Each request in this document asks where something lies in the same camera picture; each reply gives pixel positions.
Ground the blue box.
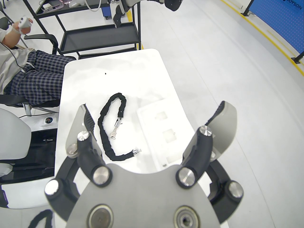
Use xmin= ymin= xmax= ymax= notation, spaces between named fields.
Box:
xmin=102 ymin=6 xmax=133 ymax=21

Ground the blue partition panel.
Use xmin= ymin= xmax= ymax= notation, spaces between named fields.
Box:
xmin=241 ymin=0 xmax=304 ymax=65

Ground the black metal cart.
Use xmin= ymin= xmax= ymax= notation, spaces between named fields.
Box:
xmin=18 ymin=0 xmax=143 ymax=60

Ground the person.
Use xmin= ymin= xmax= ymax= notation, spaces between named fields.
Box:
xmin=0 ymin=16 xmax=77 ymax=107

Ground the black chair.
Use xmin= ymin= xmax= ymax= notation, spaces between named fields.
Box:
xmin=0 ymin=34 xmax=77 ymax=116

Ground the black cable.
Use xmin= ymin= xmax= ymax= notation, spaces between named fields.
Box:
xmin=30 ymin=209 xmax=53 ymax=228

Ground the flat white device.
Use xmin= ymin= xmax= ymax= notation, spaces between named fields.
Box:
xmin=42 ymin=2 xmax=64 ymax=11

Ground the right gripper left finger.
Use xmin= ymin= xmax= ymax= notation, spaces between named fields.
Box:
xmin=45 ymin=104 xmax=113 ymax=220

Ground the black sleeved chain lock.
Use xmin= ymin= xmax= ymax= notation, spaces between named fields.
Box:
xmin=97 ymin=93 xmax=143 ymax=162

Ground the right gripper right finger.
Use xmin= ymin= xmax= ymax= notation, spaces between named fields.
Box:
xmin=176 ymin=101 xmax=244 ymax=224

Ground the white foam tray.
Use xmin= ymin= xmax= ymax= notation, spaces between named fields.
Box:
xmin=136 ymin=98 xmax=199 ymax=169

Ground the robot body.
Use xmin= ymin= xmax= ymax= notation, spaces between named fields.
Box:
xmin=0 ymin=107 xmax=59 ymax=209

